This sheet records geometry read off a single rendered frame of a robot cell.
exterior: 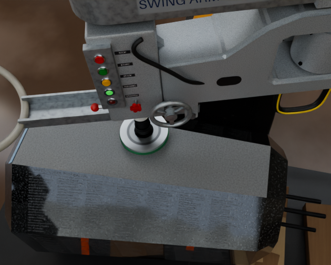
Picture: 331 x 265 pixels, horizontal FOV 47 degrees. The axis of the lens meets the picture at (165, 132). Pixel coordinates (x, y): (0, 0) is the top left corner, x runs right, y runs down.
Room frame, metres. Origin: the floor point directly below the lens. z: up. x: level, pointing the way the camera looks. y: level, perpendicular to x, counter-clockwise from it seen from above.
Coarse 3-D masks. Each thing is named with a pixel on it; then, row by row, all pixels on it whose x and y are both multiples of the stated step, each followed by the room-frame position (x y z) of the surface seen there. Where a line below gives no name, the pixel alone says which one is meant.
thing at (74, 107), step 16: (32, 96) 0.97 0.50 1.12; (48, 96) 0.96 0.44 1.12; (64, 96) 0.96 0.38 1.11; (80, 96) 0.96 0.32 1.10; (96, 96) 0.96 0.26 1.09; (32, 112) 0.92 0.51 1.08; (48, 112) 0.91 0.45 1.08; (64, 112) 0.91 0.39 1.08; (80, 112) 0.90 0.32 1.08; (96, 112) 0.86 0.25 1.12
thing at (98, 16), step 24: (72, 0) 0.85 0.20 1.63; (96, 0) 0.80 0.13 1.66; (120, 0) 0.80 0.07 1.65; (144, 0) 0.80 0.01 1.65; (168, 0) 0.80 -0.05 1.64; (192, 0) 0.80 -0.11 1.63; (216, 0) 0.79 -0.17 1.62; (240, 0) 0.79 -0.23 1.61; (264, 0) 0.79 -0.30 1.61; (288, 0) 0.79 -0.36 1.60; (312, 0) 0.79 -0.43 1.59; (96, 24) 0.81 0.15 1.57
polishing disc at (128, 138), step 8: (128, 120) 0.97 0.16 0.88; (160, 120) 0.95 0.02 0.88; (120, 128) 0.93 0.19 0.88; (128, 128) 0.93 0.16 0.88; (160, 128) 0.91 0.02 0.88; (120, 136) 0.89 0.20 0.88; (128, 136) 0.89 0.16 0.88; (136, 136) 0.88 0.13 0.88; (152, 136) 0.87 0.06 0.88; (160, 136) 0.87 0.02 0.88; (128, 144) 0.85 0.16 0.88; (136, 144) 0.84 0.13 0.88; (144, 144) 0.84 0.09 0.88; (152, 144) 0.83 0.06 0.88; (160, 144) 0.83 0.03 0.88; (144, 152) 0.80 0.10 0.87
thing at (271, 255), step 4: (272, 252) 0.49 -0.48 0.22; (268, 256) 0.47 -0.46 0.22; (272, 256) 0.47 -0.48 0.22; (276, 256) 0.46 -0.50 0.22; (260, 260) 0.45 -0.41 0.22; (264, 260) 0.45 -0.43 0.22; (268, 260) 0.45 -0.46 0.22; (272, 260) 0.45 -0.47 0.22; (276, 260) 0.44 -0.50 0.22; (256, 264) 0.43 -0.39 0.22; (260, 264) 0.43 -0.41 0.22; (264, 264) 0.43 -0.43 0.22; (268, 264) 0.43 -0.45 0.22; (272, 264) 0.43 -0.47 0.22; (276, 264) 0.42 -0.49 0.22
